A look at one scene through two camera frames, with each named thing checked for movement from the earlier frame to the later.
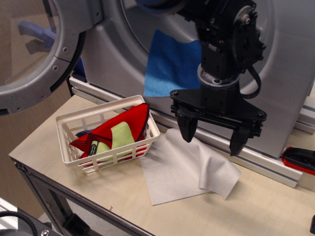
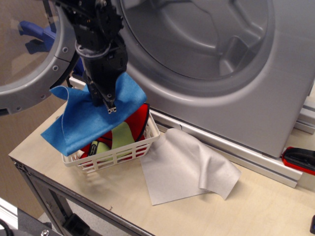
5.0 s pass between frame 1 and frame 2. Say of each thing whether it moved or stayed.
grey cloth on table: stayed
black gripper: moved
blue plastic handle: stayed
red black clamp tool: stayed
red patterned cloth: stayed
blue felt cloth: moved
